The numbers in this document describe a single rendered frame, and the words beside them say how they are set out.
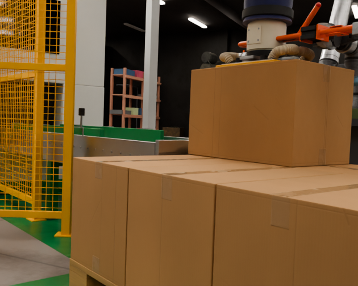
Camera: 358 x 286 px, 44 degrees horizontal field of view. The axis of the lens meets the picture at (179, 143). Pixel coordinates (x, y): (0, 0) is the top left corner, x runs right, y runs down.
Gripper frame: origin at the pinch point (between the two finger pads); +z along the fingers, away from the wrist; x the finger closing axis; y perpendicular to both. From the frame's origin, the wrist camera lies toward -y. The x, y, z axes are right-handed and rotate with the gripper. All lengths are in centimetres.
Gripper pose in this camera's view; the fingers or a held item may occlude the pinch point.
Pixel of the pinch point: (320, 33)
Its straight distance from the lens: 190.1
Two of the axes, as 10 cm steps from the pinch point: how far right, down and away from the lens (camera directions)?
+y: -6.3, -0.6, 7.7
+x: 0.5, -10.0, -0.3
